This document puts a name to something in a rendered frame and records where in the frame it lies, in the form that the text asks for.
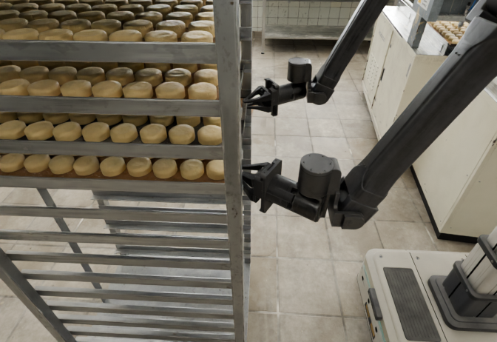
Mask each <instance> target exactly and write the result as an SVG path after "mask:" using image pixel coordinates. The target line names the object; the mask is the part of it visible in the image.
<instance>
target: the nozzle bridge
mask: <svg viewBox="0 0 497 342"><path fill-rule="evenodd" d="M469 1H470V2H471V4H470V8H471V7H472V5H473V2H474V1H475V0H414V3H413V6H412V8H413V9H414V10H415V11H416V15H415V18H414V20H413V24H412V27H411V30H410V34H409V37H408V41H407V43H408V44H409V45H410V46H411V48H419V44H420V41H421V39H422V35H423V32H424V30H425V26H426V24H427V21H430V22H436V21H466V20H465V18H466V16H463V15H462V14H463V13H464V9H465V7H466V6H467V3H468V2H469ZM478 1H479V0H476V2H475V4H474V5H473V7H472V9H473V8H474V6H475V5H476V4H477V2H478ZM472 9H471V10H472ZM471 10H469V11H468V13H469V12H470V11H471ZM468 13H467V15H468Z"/></svg>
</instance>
